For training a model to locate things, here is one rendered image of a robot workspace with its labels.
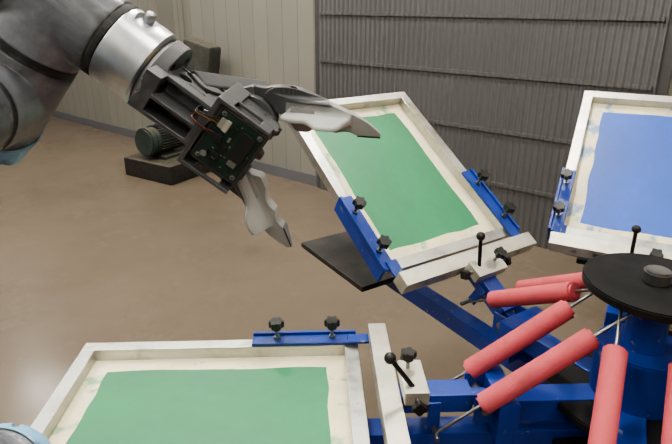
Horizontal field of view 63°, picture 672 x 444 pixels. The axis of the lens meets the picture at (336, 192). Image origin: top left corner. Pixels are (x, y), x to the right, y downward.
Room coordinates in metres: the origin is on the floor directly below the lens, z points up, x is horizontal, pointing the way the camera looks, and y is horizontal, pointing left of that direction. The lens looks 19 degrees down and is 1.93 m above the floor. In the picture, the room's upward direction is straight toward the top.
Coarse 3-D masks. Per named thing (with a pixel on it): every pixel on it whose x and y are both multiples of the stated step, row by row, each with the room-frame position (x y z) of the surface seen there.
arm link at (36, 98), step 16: (0, 48) 0.47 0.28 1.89; (0, 64) 0.46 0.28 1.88; (16, 64) 0.47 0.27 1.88; (32, 64) 0.47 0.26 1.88; (0, 80) 0.43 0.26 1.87; (16, 80) 0.46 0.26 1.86; (32, 80) 0.47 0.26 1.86; (48, 80) 0.48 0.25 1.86; (64, 80) 0.49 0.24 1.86; (16, 96) 0.44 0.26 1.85; (32, 96) 0.47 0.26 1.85; (48, 96) 0.49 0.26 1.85; (32, 112) 0.46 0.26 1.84; (48, 112) 0.50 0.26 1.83; (32, 128) 0.47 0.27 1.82; (16, 144) 0.48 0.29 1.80; (32, 144) 0.50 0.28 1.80; (0, 160) 0.48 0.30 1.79; (16, 160) 0.49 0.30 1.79
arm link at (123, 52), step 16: (128, 16) 0.49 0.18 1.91; (144, 16) 0.50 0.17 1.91; (112, 32) 0.47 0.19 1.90; (128, 32) 0.48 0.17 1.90; (144, 32) 0.48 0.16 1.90; (160, 32) 0.49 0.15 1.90; (96, 48) 0.47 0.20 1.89; (112, 48) 0.47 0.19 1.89; (128, 48) 0.47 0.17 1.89; (144, 48) 0.47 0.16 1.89; (160, 48) 0.48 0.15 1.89; (96, 64) 0.47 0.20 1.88; (112, 64) 0.47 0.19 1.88; (128, 64) 0.47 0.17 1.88; (144, 64) 0.47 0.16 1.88; (96, 80) 0.49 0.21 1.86; (112, 80) 0.47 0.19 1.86; (128, 80) 0.47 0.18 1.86; (128, 96) 0.48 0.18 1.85
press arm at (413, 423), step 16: (448, 416) 1.13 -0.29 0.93; (416, 432) 1.07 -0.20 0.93; (432, 432) 1.07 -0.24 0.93; (448, 432) 1.07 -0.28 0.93; (464, 432) 1.07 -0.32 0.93; (480, 432) 1.07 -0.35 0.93; (528, 432) 1.08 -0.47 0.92; (544, 432) 1.08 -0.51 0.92; (560, 432) 1.08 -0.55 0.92; (576, 432) 1.08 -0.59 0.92
